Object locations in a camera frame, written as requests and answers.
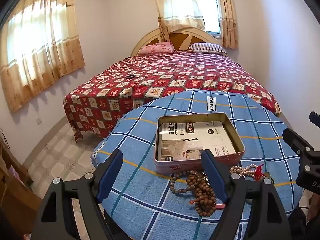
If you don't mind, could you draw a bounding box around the brown wooden furniture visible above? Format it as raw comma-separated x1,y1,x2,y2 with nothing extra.
0,137,42,230

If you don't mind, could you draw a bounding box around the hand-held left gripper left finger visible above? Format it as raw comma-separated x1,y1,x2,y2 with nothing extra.
30,149,124,240

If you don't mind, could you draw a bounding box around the printed paper leaflet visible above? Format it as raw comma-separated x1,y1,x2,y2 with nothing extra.
159,121,237,161

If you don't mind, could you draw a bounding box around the large beige curtain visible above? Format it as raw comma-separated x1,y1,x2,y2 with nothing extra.
0,0,85,113

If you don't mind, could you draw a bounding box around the beige curtain with white band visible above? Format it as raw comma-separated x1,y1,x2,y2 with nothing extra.
149,0,205,43

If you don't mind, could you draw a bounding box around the cream wooden headboard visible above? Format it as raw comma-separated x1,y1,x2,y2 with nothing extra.
130,28,228,57

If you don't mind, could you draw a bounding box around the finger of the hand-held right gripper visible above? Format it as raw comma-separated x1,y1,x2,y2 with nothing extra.
282,128,314,161
309,111,320,126

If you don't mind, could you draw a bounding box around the person's right forearm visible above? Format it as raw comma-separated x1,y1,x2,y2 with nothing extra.
307,194,320,222

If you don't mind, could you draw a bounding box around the striped pillow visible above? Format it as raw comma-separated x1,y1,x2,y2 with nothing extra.
189,42,227,54

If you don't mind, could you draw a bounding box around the red patterned bed quilt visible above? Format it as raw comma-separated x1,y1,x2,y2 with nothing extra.
64,49,282,143

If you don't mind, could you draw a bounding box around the window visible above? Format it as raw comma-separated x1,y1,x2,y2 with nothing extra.
194,0,222,37

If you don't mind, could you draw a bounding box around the brown wooden bead necklace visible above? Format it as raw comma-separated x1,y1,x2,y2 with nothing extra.
186,170,218,218

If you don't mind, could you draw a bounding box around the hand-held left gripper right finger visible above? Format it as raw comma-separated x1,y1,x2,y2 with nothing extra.
201,149,293,240

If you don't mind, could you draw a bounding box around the red knot tassel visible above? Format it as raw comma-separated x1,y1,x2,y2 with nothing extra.
251,164,269,180

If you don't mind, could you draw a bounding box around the blue plaid cloth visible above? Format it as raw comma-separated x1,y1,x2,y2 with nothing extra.
91,89,304,240

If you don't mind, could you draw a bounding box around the pink metal tin box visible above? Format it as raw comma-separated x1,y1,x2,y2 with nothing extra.
154,112,245,174

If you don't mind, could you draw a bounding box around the grey bead bracelet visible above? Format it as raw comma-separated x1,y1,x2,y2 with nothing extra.
169,170,198,195

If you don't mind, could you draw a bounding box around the pearl necklace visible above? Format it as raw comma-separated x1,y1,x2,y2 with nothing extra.
229,164,265,180

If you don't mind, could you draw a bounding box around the narrow beige curtain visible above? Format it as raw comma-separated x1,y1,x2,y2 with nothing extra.
216,0,238,50

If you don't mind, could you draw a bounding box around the pink pillow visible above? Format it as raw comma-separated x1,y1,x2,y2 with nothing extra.
138,42,175,55

